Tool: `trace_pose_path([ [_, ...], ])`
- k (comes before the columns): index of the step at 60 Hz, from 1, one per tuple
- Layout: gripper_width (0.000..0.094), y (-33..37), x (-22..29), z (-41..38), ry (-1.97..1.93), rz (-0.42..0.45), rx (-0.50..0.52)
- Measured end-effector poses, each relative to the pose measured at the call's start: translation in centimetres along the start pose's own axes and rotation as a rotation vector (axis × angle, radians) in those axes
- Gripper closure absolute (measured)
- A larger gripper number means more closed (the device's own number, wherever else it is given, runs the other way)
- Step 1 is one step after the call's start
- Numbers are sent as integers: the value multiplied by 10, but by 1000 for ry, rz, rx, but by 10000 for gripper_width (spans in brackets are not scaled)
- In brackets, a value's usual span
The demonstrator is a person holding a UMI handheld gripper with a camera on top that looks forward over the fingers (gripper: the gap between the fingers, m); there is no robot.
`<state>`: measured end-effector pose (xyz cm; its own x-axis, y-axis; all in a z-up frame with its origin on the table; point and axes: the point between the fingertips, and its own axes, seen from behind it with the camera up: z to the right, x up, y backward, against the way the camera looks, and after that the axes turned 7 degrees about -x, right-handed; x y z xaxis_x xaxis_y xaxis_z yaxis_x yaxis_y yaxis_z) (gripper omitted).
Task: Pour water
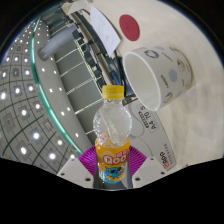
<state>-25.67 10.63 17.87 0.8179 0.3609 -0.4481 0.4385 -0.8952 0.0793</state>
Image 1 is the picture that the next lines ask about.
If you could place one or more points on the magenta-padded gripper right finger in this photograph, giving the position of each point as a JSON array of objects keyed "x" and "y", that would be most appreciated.
[{"x": 150, "y": 171}]

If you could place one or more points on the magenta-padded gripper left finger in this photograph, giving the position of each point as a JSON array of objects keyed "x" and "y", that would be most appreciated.
[{"x": 75, "y": 173}]

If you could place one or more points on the yellow-capped orange-label drink bottle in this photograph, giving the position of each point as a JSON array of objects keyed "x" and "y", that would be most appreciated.
[{"x": 111, "y": 160}]

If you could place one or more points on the group of ceiling lights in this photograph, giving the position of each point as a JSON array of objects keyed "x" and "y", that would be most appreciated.
[{"x": 36, "y": 135}]

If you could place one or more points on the white patterned paper cup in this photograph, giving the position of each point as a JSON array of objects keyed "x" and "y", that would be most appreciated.
[{"x": 170, "y": 76}]

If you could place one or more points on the black desktop console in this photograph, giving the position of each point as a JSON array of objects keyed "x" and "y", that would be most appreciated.
[{"x": 115, "y": 73}]

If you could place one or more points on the group of black office chairs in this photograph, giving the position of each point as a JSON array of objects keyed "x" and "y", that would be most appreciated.
[{"x": 90, "y": 56}]

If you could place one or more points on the flat round red coaster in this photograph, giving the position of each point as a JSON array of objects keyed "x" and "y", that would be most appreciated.
[{"x": 129, "y": 27}]

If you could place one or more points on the white paper sheet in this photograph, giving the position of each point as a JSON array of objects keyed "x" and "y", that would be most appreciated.
[{"x": 105, "y": 30}]

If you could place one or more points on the long curved conference desk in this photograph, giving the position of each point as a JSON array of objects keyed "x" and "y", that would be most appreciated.
[{"x": 85, "y": 26}]

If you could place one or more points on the small open white box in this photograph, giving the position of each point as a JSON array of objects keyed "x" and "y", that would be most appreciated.
[{"x": 76, "y": 7}]

